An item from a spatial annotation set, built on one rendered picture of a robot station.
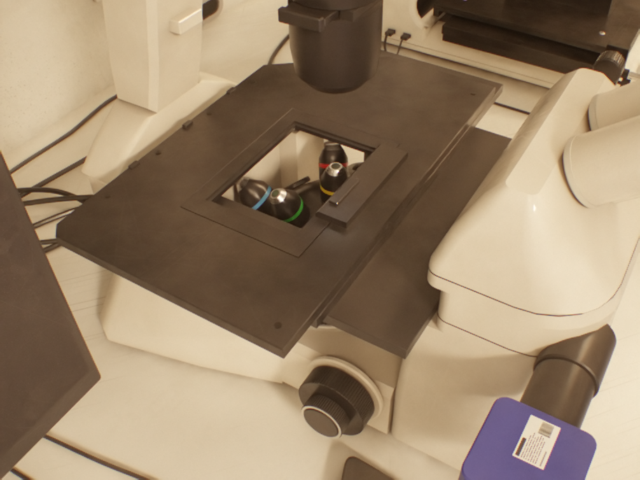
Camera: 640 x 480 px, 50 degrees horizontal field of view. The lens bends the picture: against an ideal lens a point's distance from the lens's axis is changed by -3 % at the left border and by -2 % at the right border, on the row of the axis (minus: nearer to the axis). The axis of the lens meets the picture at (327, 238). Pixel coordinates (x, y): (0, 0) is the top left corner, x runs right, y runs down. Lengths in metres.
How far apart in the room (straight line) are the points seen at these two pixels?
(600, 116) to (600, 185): 0.07
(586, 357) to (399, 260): 0.16
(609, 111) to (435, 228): 0.16
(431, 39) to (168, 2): 0.63
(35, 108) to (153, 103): 0.43
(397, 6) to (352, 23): 0.67
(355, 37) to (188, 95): 0.24
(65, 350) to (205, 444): 0.24
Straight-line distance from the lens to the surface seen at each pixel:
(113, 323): 0.73
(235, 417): 0.67
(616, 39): 1.08
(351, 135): 0.62
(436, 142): 0.62
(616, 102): 0.49
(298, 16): 0.48
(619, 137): 0.43
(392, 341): 0.48
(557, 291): 0.44
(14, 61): 1.02
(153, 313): 0.70
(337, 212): 0.53
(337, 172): 0.59
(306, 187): 0.64
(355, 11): 0.49
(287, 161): 0.70
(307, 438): 0.65
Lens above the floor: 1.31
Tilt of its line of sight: 43 degrees down
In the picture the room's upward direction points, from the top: 1 degrees counter-clockwise
